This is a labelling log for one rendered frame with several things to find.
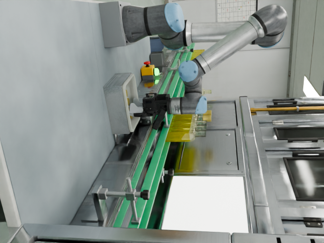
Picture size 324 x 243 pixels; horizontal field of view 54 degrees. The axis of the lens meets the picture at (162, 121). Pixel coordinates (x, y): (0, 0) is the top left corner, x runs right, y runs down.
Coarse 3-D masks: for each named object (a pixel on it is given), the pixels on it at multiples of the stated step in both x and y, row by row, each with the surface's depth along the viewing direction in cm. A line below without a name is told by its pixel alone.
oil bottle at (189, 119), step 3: (174, 117) 167; (177, 117) 166; (180, 117) 166; (183, 117) 165; (186, 117) 165; (189, 117) 165; (192, 117) 164; (174, 120) 164; (177, 120) 163; (180, 120) 163; (183, 120) 162; (186, 120) 162; (189, 120) 162; (192, 120) 161; (195, 120) 162; (195, 123) 161
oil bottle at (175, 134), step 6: (168, 132) 153; (174, 132) 152; (180, 132) 151; (186, 132) 151; (192, 132) 151; (168, 138) 154; (174, 138) 153; (180, 138) 153; (186, 138) 152; (192, 138) 152
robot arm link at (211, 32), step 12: (192, 24) 139; (204, 24) 137; (216, 24) 136; (228, 24) 135; (240, 24) 133; (180, 36) 138; (192, 36) 138; (204, 36) 137; (216, 36) 136; (264, 36) 129; (276, 36) 128; (168, 48) 146; (180, 48) 148
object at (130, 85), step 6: (132, 78) 141; (126, 84) 130; (132, 84) 143; (132, 90) 144; (126, 96) 129; (132, 96) 145; (126, 102) 129; (132, 102) 147; (126, 108) 131; (126, 114) 133; (132, 120) 145; (138, 120) 146; (132, 126) 140
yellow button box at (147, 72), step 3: (144, 66) 189; (147, 66) 186; (150, 66) 187; (153, 66) 188; (141, 69) 185; (144, 69) 185; (147, 69) 185; (150, 69) 184; (141, 72) 186; (144, 72) 186; (147, 72) 185; (150, 72) 185; (144, 75) 187; (147, 75) 187; (150, 75) 186; (153, 75) 187; (144, 78) 187; (147, 78) 187; (150, 78) 187; (153, 78) 187
